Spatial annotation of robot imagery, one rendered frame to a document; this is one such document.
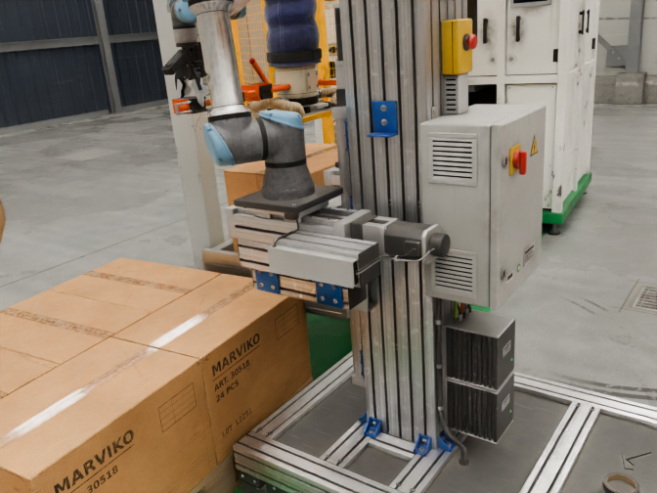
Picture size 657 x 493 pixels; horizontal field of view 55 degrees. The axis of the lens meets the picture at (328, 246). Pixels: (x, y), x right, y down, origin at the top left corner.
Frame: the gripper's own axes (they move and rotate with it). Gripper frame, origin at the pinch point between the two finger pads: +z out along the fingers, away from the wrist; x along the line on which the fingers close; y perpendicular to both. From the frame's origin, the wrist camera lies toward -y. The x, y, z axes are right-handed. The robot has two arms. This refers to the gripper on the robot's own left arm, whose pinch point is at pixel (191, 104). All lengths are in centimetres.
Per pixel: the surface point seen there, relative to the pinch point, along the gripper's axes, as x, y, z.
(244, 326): -27, -15, 71
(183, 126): 104, 86, 25
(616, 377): -123, 100, 126
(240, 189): 10.4, 29.5, 38.3
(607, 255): -87, 241, 126
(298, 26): -7, 55, -22
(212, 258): 25, 22, 68
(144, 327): 5, -32, 71
